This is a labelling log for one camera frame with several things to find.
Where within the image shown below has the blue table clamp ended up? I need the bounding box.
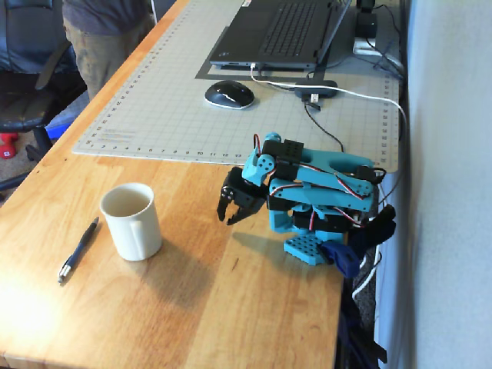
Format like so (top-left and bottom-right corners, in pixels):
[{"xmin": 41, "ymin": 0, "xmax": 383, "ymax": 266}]
[{"xmin": 321, "ymin": 241, "xmax": 361, "ymax": 279}]

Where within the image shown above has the dark blue pen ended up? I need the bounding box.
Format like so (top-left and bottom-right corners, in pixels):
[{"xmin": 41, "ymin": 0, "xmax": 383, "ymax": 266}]
[{"xmin": 57, "ymin": 217, "xmax": 100, "ymax": 284}]

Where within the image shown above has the black laptop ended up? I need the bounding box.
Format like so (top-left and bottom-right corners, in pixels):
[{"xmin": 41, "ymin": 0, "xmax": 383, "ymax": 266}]
[{"xmin": 209, "ymin": 0, "xmax": 353, "ymax": 72}]

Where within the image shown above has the blue grey fabric item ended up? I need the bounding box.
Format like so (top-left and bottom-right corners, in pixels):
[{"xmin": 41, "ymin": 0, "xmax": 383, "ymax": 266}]
[{"xmin": 45, "ymin": 90, "xmax": 91, "ymax": 142}]

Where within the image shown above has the thin black hub cable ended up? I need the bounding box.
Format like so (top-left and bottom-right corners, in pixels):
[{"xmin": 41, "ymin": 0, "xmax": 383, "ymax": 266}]
[{"xmin": 301, "ymin": 94, "xmax": 346, "ymax": 154}]

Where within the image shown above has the white ceramic mug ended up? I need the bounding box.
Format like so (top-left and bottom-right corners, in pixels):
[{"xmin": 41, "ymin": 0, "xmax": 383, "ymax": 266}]
[{"xmin": 99, "ymin": 182, "xmax": 163, "ymax": 262}]

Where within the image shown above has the grey gridded cutting mat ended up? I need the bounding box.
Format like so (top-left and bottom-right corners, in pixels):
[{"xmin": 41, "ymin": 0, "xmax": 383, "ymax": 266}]
[{"xmin": 71, "ymin": 0, "xmax": 401, "ymax": 175}]

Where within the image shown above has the dark navy table clamp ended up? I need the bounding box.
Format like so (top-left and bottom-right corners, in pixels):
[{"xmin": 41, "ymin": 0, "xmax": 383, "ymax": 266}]
[{"xmin": 345, "ymin": 204, "xmax": 397, "ymax": 258}]

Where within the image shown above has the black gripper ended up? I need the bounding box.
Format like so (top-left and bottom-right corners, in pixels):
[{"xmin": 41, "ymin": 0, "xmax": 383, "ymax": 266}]
[{"xmin": 217, "ymin": 167, "xmax": 268, "ymax": 226}]

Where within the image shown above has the black device on white base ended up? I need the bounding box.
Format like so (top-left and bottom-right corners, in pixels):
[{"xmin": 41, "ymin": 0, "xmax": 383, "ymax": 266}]
[{"xmin": 352, "ymin": 0, "xmax": 380, "ymax": 55}]

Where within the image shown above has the black computer mouse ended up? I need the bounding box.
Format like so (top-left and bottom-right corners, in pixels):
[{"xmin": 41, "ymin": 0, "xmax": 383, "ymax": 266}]
[{"xmin": 203, "ymin": 79, "xmax": 256, "ymax": 111}]

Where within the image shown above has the black usb hub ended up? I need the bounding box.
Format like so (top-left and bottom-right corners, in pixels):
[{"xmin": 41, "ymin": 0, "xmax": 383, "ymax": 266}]
[{"xmin": 294, "ymin": 79, "xmax": 339, "ymax": 99}]

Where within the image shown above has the person in khaki trousers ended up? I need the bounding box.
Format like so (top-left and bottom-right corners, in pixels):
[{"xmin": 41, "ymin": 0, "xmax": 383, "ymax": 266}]
[{"xmin": 61, "ymin": 0, "xmax": 155, "ymax": 101}]

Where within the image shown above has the white usb cable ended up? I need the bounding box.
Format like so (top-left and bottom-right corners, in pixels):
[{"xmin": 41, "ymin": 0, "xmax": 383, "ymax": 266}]
[{"xmin": 250, "ymin": 63, "xmax": 409, "ymax": 299}]

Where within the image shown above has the black office chair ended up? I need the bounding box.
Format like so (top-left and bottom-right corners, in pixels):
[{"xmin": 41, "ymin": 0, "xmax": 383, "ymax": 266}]
[{"xmin": 0, "ymin": 0, "xmax": 88, "ymax": 193}]

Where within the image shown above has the red dumbbell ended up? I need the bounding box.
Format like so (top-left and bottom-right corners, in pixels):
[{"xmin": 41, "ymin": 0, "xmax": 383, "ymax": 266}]
[{"xmin": 0, "ymin": 132, "xmax": 20, "ymax": 161}]

